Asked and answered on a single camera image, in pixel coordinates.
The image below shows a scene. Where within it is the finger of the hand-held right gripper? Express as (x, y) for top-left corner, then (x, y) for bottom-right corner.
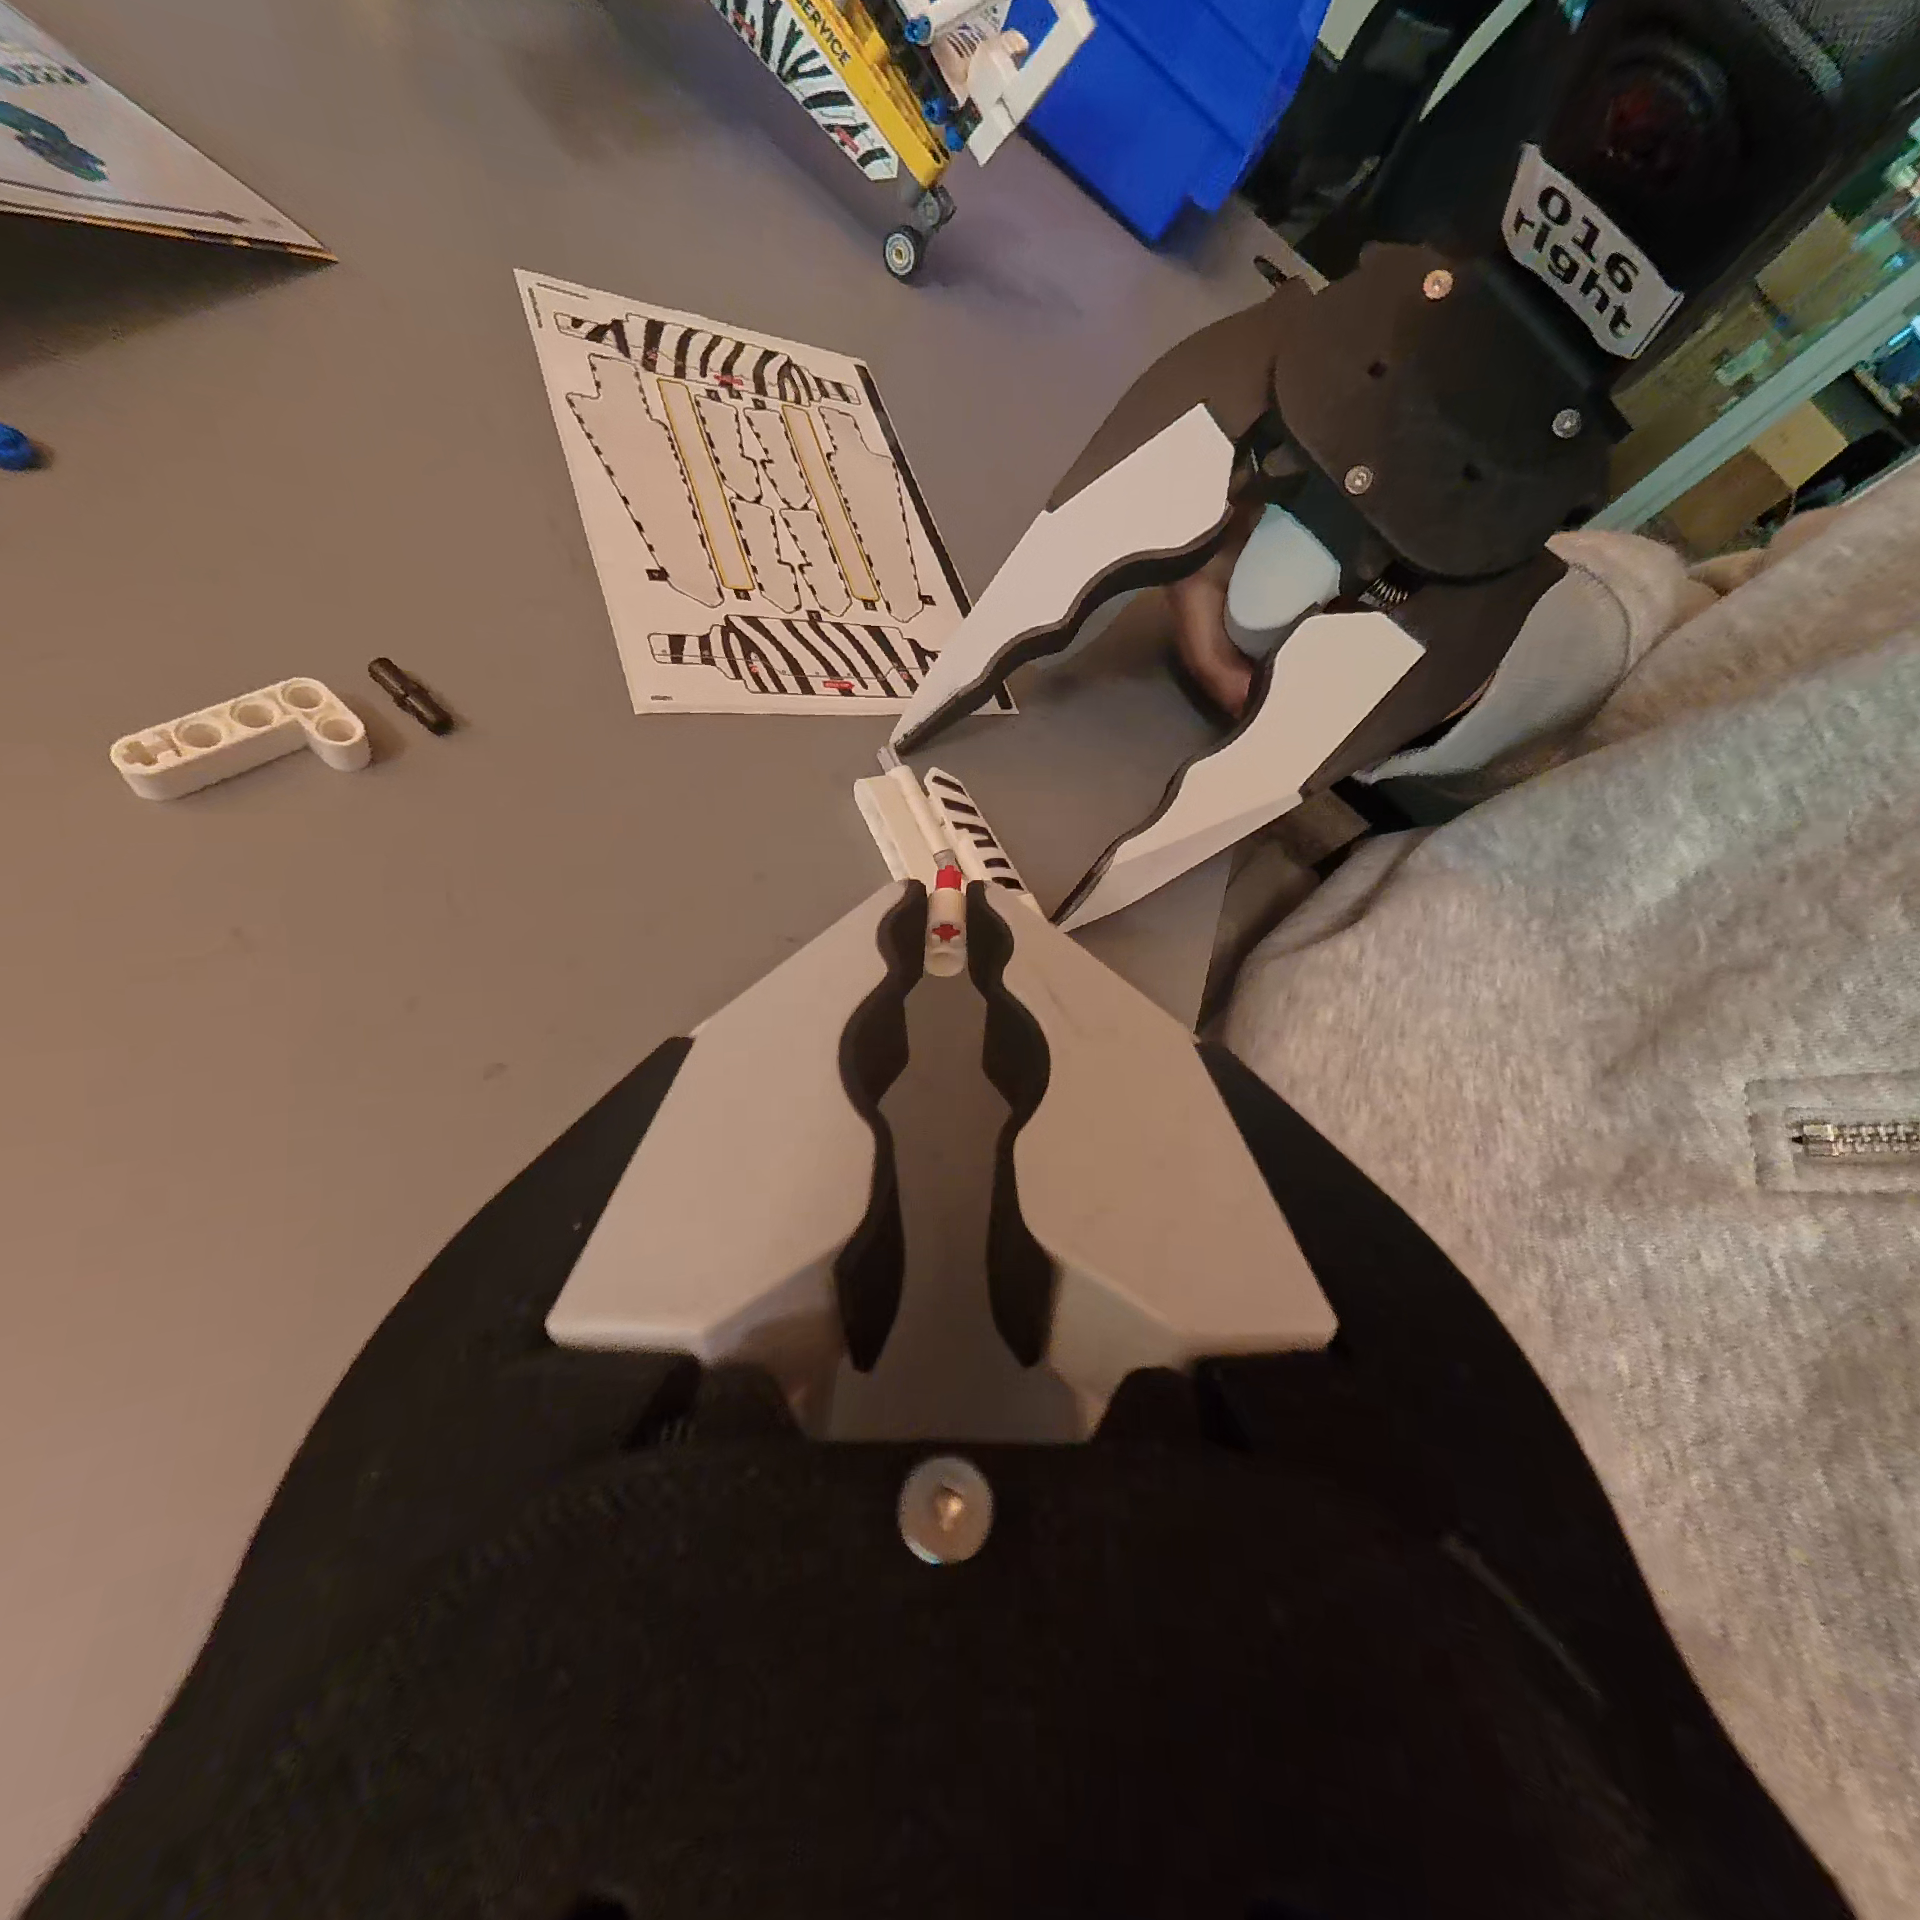
(889, 402), (1247, 752)
(1050, 608), (1426, 928)

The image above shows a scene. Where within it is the lego sticker sheet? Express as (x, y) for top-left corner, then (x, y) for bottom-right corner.
(514, 271), (1022, 721)

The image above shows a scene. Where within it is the person's right hand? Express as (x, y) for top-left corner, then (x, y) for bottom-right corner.
(1175, 567), (1263, 711)

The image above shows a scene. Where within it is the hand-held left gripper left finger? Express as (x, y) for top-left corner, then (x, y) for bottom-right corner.
(546, 883), (923, 1443)

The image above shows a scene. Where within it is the yellow white lego vehicle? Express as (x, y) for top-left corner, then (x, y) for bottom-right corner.
(705, 0), (1098, 283)

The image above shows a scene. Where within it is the white angled lego beam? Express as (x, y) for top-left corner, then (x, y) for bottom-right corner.
(109, 680), (374, 801)

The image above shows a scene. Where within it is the person's grey sweater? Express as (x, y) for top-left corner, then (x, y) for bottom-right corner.
(1199, 465), (1920, 1920)

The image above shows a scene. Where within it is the blue plastic bin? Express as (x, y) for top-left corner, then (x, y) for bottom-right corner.
(1019, 0), (1337, 249)

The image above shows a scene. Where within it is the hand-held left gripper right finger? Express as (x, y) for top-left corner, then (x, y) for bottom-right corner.
(967, 883), (1337, 1443)

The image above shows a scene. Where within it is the white striped lego assembly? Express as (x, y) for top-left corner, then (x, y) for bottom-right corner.
(853, 767), (1037, 904)

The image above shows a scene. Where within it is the open lego instruction booklet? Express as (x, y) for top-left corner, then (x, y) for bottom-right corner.
(0, 0), (338, 265)

